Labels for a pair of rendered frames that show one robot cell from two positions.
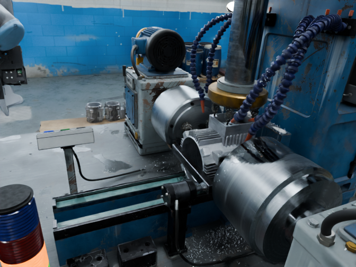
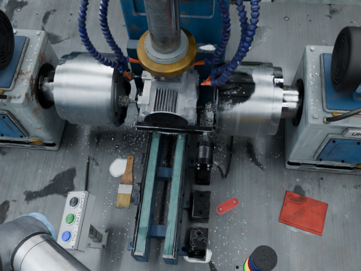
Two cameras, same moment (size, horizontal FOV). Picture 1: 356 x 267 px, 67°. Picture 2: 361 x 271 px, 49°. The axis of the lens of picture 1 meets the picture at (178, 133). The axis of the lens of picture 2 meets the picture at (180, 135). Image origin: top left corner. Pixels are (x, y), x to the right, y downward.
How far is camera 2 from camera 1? 0.93 m
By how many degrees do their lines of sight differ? 52
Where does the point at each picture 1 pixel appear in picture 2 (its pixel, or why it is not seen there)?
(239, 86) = (181, 52)
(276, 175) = (265, 99)
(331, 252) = (332, 124)
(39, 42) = not seen: outside the picture
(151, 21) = not seen: outside the picture
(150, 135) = (53, 127)
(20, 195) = (267, 251)
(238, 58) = (172, 35)
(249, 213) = (264, 128)
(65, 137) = (84, 221)
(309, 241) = (319, 126)
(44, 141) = (80, 243)
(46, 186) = not seen: hidden behind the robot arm
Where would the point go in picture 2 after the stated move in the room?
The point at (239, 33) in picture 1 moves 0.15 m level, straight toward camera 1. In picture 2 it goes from (168, 20) to (213, 50)
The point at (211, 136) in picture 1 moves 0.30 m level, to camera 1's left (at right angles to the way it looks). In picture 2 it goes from (174, 97) to (121, 174)
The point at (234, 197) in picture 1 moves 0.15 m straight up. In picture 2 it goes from (246, 127) to (251, 103)
